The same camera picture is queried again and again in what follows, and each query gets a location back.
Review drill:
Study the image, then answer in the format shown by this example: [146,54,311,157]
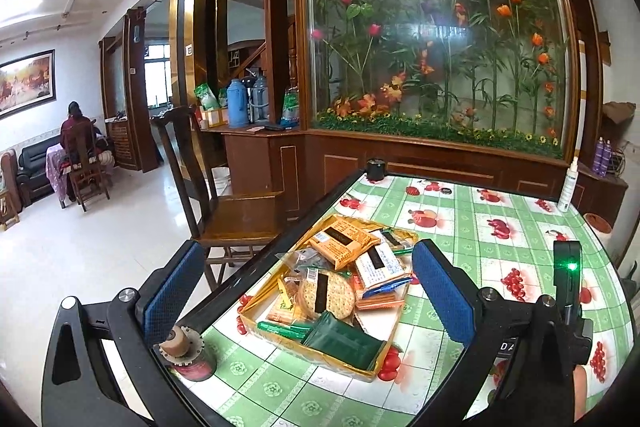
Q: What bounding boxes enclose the green label water bottle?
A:
[281,86,301,128]

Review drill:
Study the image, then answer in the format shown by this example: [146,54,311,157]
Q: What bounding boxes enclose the wooden partition cabinet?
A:
[170,0,632,219]

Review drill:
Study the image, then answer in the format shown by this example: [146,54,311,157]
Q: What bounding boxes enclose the clear barcode cracker packet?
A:
[353,242,409,292]

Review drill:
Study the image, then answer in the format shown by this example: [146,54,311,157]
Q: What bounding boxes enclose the green bag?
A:
[193,84,221,110]

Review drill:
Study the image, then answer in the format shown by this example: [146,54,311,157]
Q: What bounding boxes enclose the cardboard box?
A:
[199,106,229,128]

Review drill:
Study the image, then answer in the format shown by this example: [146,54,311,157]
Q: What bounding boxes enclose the black round ashtray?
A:
[366,158,389,182]

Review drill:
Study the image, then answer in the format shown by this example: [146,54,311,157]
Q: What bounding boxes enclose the yellow cracker packet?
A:
[264,277,302,326]

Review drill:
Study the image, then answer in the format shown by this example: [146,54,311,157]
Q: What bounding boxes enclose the white bucket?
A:
[212,166,232,196]

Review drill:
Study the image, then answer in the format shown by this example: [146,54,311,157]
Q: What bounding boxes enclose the grey thermos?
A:
[249,74,271,123]

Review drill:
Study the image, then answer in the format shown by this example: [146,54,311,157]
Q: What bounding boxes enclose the green fruit print tablecloth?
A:
[175,172,637,427]

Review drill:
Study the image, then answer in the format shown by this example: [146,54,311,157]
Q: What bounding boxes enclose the green-edged square cracker packet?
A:
[257,319,314,342]

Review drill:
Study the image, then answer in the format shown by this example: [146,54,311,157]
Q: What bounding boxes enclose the white roll with orange top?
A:
[584,212,614,234]

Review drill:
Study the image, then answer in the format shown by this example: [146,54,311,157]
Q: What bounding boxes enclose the black sofa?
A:
[17,134,64,208]

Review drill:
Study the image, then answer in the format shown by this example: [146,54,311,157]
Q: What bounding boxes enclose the artificial flower glass panel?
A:
[302,0,572,158]

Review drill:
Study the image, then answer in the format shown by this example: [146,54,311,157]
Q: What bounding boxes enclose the dark silver snack packet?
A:
[284,248,326,281]

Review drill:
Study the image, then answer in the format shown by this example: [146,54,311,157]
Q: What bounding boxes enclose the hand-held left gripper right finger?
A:
[411,238,577,427]

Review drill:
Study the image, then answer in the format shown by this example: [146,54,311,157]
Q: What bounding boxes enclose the dark wooden chair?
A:
[149,104,289,294]

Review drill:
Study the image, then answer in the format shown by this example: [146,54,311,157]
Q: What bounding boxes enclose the orange cracker packet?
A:
[307,217,382,272]
[355,286,407,312]

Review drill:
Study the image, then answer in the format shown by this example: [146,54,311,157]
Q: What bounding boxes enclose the framed painting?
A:
[0,49,56,120]

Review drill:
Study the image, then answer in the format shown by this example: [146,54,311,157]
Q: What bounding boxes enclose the small round cracker packet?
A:
[379,229,417,254]

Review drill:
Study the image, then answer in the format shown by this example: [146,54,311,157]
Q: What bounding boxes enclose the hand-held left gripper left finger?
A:
[42,238,207,427]

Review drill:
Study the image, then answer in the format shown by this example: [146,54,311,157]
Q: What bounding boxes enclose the dark green snack packet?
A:
[302,310,390,371]

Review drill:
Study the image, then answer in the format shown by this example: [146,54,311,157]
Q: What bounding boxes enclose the blue thermos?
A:
[225,79,249,128]

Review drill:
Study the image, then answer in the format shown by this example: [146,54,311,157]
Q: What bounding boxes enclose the white spray bottle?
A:
[557,156,580,214]

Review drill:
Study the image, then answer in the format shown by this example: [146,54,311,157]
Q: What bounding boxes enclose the yellow cardboard tray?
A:
[237,214,422,384]

